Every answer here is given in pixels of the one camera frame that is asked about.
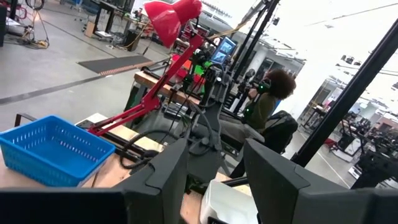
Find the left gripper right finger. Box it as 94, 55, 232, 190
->
244, 138, 398, 224

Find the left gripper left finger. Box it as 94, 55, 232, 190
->
0, 138, 190, 224

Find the white plastic basket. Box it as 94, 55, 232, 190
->
200, 179, 259, 224

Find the blue plastic basket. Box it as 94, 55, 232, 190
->
0, 114, 116, 187

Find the black office chair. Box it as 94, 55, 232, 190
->
261, 110, 299, 155

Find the person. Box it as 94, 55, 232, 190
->
217, 68, 298, 147

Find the wooden workbench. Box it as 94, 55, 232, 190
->
133, 70, 203, 105

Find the dark floor mat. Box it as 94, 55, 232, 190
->
76, 55, 154, 77

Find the monitor with blue screen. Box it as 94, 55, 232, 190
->
211, 36, 238, 65

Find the red desk lamp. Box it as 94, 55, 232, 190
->
88, 0, 206, 137

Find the cardboard box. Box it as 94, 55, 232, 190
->
84, 21, 96, 38

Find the black cable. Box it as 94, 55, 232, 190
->
119, 129, 190, 171

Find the black rig post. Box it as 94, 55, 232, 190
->
290, 18, 398, 169

